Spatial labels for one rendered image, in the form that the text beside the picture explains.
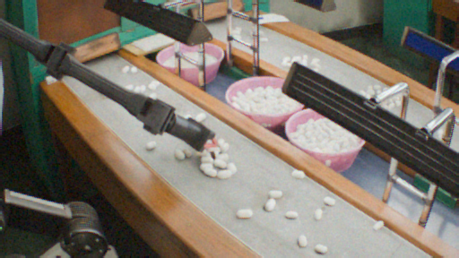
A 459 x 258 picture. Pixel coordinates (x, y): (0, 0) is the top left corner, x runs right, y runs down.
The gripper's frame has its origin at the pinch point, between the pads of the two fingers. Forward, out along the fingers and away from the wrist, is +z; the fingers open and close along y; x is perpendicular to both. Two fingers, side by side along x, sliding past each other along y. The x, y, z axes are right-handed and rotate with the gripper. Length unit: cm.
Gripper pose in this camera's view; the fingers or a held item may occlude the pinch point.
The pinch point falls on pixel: (214, 143)
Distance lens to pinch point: 152.0
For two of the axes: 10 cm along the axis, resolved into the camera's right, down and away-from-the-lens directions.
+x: -5.1, 8.6, 0.5
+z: 5.9, 3.1, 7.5
